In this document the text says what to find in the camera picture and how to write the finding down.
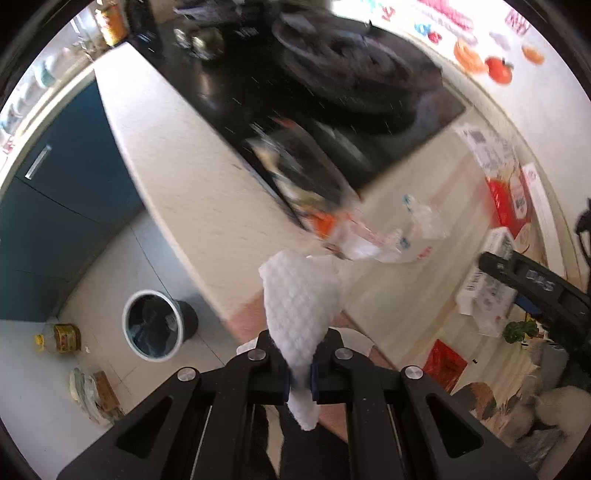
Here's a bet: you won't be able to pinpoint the white paper towel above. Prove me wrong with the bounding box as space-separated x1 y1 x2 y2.
259 250 342 431

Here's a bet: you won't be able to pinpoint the white round trash bin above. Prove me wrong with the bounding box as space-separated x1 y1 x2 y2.
121 289 199 363

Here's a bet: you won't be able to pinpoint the black trash bag liner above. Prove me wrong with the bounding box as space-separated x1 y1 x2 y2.
126 295 178 359

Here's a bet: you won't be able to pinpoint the blue kitchen cabinets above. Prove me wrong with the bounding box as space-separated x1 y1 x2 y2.
1 82 143 322

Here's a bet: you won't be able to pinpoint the white cardboard box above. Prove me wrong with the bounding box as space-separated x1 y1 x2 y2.
456 227 517 338

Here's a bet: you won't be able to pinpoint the small red plastic bag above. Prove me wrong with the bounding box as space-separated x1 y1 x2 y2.
423 339 468 393

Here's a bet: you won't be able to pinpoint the brown wooden board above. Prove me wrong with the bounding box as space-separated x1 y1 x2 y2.
92 370 120 414

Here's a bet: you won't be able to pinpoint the red packaging bag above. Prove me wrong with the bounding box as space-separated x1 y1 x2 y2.
486 166 533 241

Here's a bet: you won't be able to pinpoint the white plastic bag of vegetables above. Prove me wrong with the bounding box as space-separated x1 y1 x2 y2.
69 367 112 427

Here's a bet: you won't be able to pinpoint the clear plastic wrapper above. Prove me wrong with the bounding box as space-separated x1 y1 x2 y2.
322 194 450 264

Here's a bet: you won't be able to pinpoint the black gas stove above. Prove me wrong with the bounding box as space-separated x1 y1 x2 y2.
132 5 465 215

